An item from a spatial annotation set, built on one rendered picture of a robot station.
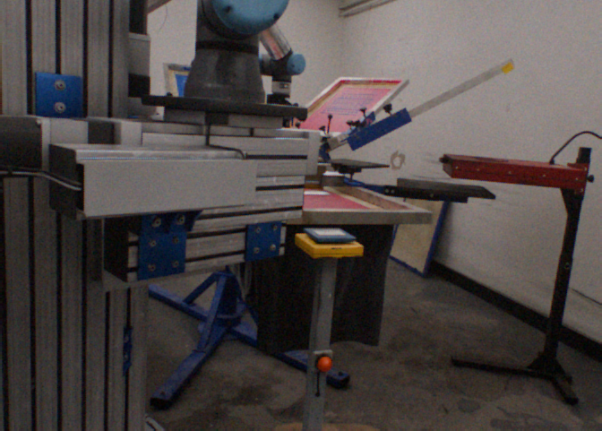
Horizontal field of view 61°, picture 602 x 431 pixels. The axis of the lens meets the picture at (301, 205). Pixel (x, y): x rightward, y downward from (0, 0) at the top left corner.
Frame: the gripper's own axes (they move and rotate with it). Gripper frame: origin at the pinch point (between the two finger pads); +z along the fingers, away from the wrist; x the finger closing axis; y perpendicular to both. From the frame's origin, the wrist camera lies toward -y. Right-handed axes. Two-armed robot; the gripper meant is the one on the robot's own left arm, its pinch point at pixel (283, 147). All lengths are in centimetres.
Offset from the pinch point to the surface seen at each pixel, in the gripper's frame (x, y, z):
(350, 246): 84, 10, 16
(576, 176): 19, -132, 6
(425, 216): 60, -26, 14
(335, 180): 3.5, -21.6, 12.0
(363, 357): -36, -65, 113
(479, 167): -2, -96, 5
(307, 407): 78, 16, 60
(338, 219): 60, 3, 15
